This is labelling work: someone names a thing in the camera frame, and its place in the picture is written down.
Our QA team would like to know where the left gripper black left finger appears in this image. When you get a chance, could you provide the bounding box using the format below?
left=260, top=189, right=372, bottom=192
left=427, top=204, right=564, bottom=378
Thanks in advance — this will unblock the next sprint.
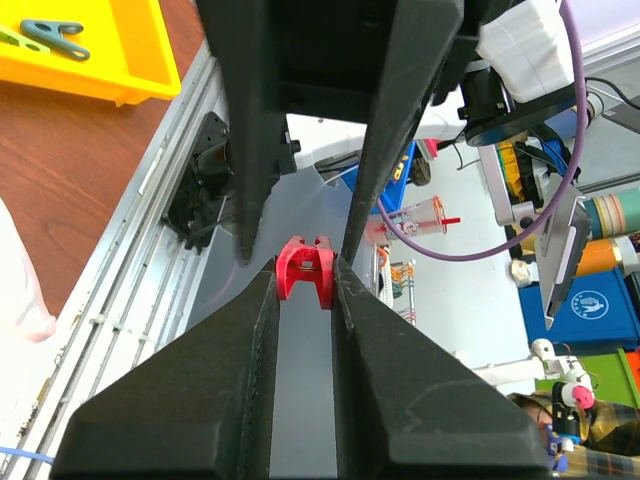
left=50, top=260, right=280, bottom=479

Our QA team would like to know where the person in plaid shirt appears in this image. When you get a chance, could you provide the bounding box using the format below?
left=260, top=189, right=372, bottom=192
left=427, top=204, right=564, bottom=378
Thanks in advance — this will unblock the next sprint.
left=508, top=391, right=639, bottom=479

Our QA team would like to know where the grey tablet on stand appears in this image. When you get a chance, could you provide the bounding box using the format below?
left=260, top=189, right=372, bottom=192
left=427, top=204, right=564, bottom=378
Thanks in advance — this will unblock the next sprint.
left=535, top=186, right=591, bottom=330

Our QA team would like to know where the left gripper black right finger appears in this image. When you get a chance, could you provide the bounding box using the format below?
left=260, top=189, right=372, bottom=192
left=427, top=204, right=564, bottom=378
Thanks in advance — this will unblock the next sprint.
left=331, top=257, right=550, bottom=479

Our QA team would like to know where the light blue wire hanger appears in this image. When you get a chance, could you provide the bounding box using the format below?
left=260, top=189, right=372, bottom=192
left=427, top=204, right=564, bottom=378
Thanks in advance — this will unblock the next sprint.
left=0, top=446, right=55, bottom=465

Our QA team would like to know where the yellow plastic tray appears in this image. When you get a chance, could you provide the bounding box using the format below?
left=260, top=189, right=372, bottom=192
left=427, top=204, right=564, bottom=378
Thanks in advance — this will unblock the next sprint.
left=1, top=1, right=181, bottom=106

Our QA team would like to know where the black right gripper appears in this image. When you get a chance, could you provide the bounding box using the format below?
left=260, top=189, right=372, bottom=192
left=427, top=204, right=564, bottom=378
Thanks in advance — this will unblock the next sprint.
left=197, top=0, right=463, bottom=263

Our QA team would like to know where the plastic drink cup red straw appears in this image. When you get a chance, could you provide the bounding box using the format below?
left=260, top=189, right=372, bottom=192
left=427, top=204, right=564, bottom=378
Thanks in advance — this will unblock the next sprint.
left=364, top=196, right=461, bottom=245

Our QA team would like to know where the green clothespin in tray front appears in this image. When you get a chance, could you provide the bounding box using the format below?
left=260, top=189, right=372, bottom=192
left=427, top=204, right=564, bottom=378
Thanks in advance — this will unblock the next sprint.
left=0, top=25, right=51, bottom=54

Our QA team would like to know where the red clothespin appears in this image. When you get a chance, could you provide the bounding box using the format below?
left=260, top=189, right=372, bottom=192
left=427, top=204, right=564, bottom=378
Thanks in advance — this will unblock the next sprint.
left=275, top=236, right=335, bottom=310

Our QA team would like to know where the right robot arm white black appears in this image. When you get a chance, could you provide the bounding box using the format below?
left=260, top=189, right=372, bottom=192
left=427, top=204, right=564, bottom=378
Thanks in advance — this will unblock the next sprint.
left=197, top=1, right=584, bottom=260

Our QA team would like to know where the blue recycling bin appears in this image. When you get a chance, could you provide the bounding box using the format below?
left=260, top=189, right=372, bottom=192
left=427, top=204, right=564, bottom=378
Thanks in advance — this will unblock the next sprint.
left=519, top=269, right=639, bottom=354

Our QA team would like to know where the white pink-trimmed underwear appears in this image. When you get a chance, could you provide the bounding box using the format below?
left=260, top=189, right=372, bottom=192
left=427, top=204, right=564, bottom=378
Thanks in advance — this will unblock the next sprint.
left=1, top=202, right=56, bottom=343

